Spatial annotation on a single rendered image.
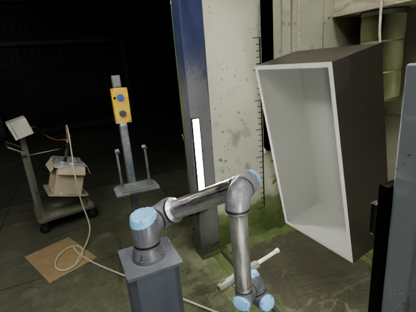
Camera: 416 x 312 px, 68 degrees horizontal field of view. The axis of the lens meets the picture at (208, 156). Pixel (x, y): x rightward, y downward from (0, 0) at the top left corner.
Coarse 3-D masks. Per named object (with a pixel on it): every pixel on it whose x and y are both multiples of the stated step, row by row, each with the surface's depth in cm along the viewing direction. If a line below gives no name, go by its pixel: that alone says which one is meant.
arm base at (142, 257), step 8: (136, 248) 168; (144, 248) 166; (152, 248) 167; (160, 248) 172; (136, 256) 168; (144, 256) 166; (152, 256) 167; (160, 256) 170; (136, 264) 168; (144, 264) 166; (152, 264) 167
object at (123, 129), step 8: (112, 80) 227; (120, 80) 229; (120, 128) 237; (128, 136) 240; (128, 144) 242; (128, 152) 243; (128, 160) 245; (128, 168) 246; (128, 176) 248; (136, 200) 255; (136, 208) 257
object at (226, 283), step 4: (276, 248) 208; (272, 252) 206; (276, 252) 206; (264, 256) 205; (268, 256) 204; (260, 260) 202; (264, 260) 203; (252, 264) 199; (256, 264) 199; (252, 268) 198; (256, 268) 199; (232, 276) 195; (220, 280) 192; (224, 280) 193; (228, 280) 192; (232, 280) 192; (220, 284) 191; (224, 284) 190; (228, 284) 191; (232, 284) 193; (220, 288) 189; (224, 288) 190
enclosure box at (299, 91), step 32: (288, 64) 165; (320, 64) 146; (352, 64) 146; (288, 96) 209; (320, 96) 201; (352, 96) 151; (288, 128) 215; (320, 128) 213; (352, 128) 156; (384, 128) 168; (288, 160) 222; (320, 160) 226; (352, 160) 162; (384, 160) 175; (288, 192) 229; (320, 192) 240; (352, 192) 168; (288, 224) 232; (320, 224) 223; (352, 224) 175; (352, 256) 182
